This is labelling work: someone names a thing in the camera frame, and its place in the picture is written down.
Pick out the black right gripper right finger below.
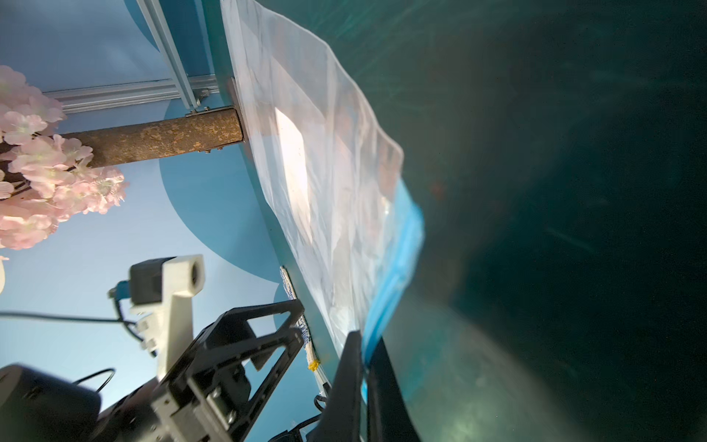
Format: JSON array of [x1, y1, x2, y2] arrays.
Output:
[[366, 340, 421, 442]]

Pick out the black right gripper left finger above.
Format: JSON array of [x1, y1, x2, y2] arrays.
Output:
[[311, 331, 364, 442]]

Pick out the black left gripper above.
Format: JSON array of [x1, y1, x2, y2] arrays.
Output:
[[89, 300, 304, 441]]

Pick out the clear zip-top bag blue zipper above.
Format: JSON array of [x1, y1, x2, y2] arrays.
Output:
[[221, 1, 425, 361]]

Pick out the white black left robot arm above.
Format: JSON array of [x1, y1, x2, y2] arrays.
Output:
[[1, 299, 304, 441]]

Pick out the pink blossom artificial tree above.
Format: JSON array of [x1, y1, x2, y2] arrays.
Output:
[[0, 64, 245, 295]]

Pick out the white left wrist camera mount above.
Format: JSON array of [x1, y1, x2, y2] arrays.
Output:
[[108, 254, 205, 381]]

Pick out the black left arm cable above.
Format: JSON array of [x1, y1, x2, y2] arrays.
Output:
[[0, 310, 145, 388]]

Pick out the aluminium frame rail back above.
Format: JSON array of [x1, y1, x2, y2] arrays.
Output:
[[43, 74, 221, 115]]

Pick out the aluminium frame post left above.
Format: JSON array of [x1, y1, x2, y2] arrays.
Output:
[[137, 0, 200, 112]]

